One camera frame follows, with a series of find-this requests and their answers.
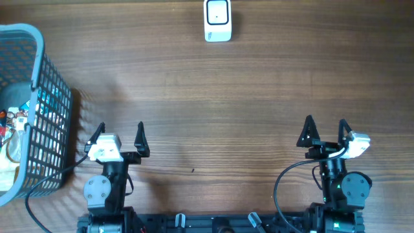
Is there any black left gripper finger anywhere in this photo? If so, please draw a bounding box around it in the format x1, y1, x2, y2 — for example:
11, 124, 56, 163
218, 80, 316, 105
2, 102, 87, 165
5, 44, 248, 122
134, 122, 150, 157
84, 122, 105, 153

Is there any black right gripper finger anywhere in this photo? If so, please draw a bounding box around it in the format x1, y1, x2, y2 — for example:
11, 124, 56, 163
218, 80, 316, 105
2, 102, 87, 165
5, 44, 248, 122
296, 115, 320, 148
338, 119, 352, 146

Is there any teal Listerine mouthwash bottle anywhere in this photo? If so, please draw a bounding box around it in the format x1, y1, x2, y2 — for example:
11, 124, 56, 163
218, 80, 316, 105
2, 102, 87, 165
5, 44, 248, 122
35, 88, 67, 114

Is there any white snack pouch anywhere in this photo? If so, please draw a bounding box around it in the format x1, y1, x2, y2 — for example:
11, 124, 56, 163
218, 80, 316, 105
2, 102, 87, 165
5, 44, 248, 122
1, 107, 28, 192

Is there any dark red snack packet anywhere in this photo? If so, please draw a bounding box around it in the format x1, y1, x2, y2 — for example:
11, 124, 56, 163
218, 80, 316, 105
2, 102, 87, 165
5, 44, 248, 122
0, 109, 7, 146

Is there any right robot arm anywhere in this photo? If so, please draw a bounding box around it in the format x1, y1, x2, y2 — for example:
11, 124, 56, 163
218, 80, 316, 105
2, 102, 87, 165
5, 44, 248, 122
296, 115, 373, 233

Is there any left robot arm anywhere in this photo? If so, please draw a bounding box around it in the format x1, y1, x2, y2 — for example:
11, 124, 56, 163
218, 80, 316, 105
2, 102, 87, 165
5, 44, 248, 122
77, 122, 150, 233

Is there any white barcode scanner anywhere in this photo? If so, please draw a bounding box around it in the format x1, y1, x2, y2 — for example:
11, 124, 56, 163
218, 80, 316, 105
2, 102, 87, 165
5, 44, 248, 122
203, 0, 232, 43

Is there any grey plastic mesh basket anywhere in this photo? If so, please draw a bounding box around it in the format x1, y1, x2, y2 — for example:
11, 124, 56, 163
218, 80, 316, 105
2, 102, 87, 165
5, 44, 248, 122
1, 23, 73, 206

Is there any black left camera cable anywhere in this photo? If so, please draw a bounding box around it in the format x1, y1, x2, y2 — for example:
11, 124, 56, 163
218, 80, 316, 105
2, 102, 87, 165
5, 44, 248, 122
25, 154, 89, 233

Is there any black camera cable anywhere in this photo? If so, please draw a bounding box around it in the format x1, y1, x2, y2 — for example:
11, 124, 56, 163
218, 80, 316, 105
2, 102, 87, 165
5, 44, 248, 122
273, 147, 349, 233
25, 154, 89, 233

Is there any black right camera cable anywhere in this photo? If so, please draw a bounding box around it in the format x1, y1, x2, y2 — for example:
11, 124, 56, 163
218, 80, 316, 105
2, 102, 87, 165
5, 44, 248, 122
273, 147, 349, 233

